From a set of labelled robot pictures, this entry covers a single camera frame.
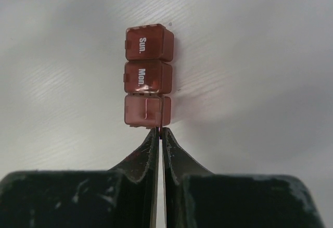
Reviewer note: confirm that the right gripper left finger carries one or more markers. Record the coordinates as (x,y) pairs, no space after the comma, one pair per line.
(123,196)

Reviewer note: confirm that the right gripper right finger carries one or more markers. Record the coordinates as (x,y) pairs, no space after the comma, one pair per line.
(196,197)

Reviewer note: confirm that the red weekly pill organizer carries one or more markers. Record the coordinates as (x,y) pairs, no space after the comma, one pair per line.
(148,76)

